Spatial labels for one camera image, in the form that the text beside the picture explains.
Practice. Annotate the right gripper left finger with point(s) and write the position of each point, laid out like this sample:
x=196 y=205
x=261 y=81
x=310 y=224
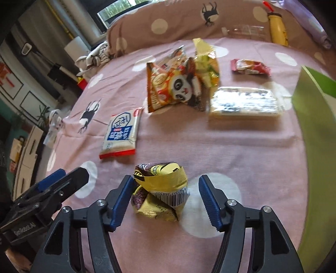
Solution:
x=62 y=250

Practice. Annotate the small red snack packet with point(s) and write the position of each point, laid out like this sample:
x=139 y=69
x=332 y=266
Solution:
x=249 y=67

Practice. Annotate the yellow green corn snack bag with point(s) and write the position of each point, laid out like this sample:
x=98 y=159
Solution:
x=207 y=66

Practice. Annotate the gold brown snack bag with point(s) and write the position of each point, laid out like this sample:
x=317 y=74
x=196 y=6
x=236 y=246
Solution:
x=161 y=190

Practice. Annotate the red fries carton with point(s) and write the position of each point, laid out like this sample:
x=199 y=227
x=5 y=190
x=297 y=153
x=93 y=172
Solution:
x=82 y=83

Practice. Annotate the white fries print bag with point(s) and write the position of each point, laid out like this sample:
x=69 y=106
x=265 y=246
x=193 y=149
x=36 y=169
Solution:
x=55 y=125

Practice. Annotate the black window frame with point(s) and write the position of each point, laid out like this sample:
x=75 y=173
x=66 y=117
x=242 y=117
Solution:
x=105 y=12

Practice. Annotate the clear plastic bottle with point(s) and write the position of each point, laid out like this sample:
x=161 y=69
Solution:
x=245 y=31

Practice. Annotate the pink polka dot bedsheet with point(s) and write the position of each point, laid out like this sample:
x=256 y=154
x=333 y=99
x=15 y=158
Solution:
x=255 y=161

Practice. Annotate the white popcorn snack bag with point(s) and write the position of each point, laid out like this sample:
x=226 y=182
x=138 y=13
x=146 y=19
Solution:
x=174 y=60

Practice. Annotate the clear cracker pack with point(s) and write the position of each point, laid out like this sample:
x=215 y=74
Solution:
x=255 y=103

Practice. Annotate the person's left hand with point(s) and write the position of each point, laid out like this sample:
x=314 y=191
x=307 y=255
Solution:
x=20 y=262

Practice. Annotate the brown polka dot bolster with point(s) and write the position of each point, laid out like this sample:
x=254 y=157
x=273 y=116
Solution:
x=158 y=23

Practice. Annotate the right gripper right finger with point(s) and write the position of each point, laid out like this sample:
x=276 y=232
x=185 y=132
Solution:
x=271 y=248

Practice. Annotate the white paper roll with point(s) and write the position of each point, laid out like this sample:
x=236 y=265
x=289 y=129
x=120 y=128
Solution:
x=76 y=48

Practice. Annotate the purple folded blanket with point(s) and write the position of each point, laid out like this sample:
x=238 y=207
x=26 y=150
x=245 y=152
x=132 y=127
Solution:
x=308 y=21

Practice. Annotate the orange panda snack bag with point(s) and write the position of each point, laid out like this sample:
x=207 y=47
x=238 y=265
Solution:
x=177 y=85

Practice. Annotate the white striped cloth pile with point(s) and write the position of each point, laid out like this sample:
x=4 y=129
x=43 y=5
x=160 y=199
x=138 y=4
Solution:
x=88 y=65

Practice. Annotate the green cardboard box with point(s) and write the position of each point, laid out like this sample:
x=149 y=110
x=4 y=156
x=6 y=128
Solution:
x=316 y=118

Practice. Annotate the white blue red snack bag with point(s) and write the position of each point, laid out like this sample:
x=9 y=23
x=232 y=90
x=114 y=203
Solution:
x=121 y=134

